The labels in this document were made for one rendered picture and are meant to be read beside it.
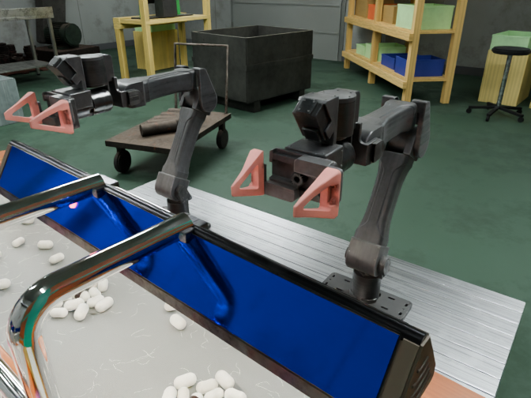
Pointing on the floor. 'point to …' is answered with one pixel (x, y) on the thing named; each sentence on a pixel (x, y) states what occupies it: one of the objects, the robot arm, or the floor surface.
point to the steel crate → (255, 63)
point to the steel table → (28, 35)
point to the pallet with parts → (8, 54)
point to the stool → (504, 82)
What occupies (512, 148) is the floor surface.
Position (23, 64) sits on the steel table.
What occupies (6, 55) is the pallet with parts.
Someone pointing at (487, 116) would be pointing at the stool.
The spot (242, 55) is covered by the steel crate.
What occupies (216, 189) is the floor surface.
